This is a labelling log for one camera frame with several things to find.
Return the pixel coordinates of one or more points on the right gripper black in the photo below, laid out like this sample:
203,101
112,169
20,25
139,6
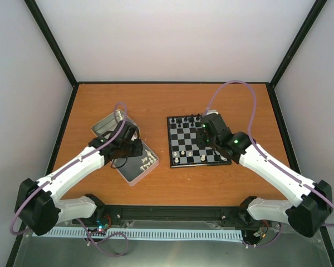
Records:
199,138

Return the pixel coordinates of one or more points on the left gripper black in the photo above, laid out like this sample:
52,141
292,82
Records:
138,152

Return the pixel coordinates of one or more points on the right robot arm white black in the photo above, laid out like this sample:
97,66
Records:
307,204

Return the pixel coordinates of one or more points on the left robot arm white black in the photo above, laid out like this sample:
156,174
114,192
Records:
39,203

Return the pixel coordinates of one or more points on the black white chess board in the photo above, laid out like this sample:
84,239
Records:
184,139

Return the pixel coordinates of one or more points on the small circuit board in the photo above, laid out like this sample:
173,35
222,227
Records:
102,227

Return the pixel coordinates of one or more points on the pink tin box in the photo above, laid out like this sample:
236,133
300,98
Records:
137,168

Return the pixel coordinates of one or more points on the gold tin lid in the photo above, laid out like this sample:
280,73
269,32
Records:
108,126

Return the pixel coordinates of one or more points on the black frame rail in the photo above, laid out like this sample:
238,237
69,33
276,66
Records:
225,216

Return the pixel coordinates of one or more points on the light blue cable duct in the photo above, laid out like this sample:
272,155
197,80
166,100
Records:
148,234

